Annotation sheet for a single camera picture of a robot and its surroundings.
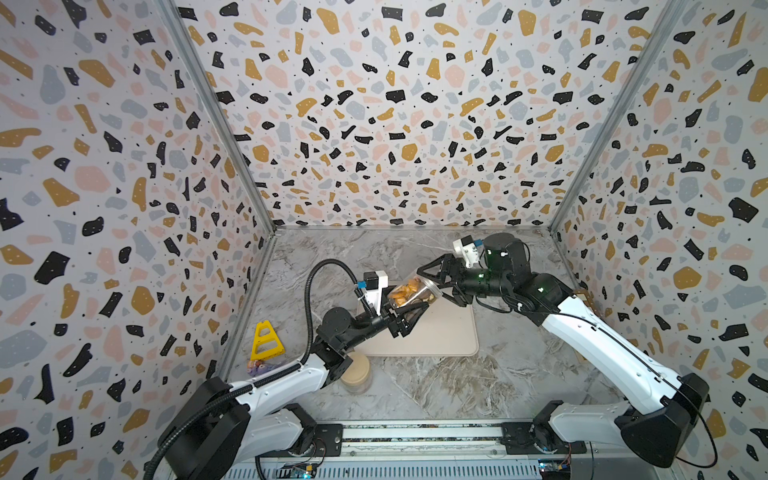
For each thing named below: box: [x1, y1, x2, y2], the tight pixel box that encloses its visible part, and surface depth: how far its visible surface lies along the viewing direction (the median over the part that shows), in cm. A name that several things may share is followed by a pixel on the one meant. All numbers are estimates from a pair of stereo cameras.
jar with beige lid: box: [340, 352, 372, 395], surface depth 77 cm
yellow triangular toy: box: [250, 320, 285, 361], surface depth 92 cm
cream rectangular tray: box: [355, 288, 480, 356], surface depth 69 cm
